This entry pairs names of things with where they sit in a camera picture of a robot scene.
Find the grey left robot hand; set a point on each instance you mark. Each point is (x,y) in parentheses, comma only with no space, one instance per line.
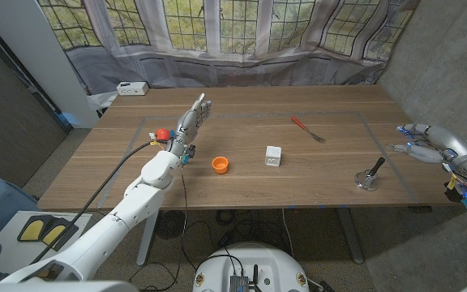
(189,123)

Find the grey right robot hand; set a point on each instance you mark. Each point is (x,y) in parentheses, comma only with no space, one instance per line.
(452,148)

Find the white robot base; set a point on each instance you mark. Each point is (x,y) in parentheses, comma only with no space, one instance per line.
(249,259)

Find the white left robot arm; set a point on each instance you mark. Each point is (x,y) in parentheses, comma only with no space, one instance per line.
(144,198)

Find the orange cup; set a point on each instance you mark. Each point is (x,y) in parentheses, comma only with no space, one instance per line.
(220,165)

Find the white cube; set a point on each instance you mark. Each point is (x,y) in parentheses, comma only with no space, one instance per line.
(273,156)

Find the red toy tomato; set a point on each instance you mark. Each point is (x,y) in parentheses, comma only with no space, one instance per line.
(163,134)

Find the white power strip box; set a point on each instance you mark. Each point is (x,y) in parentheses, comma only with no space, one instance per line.
(132,88)

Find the printed window backdrop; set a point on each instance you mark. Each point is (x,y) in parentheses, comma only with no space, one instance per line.
(233,40)

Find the round black fan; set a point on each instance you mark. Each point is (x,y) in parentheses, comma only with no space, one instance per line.
(168,225)

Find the white table leg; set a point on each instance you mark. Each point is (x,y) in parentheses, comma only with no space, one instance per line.
(146,235)

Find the grey table leg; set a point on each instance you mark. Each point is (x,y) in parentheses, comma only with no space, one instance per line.
(351,239)

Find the grey electronics box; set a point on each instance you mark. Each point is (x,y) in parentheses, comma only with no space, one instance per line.
(238,284)

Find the white pillar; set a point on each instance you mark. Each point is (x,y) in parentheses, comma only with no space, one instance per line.
(35,48)

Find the yellow black foot pedal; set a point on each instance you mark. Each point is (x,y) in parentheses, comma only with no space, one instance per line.
(32,229)
(55,234)

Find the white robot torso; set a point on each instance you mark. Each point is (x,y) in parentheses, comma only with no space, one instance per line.
(55,288)

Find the white pedal platform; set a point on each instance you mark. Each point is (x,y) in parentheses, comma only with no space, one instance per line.
(18,255)

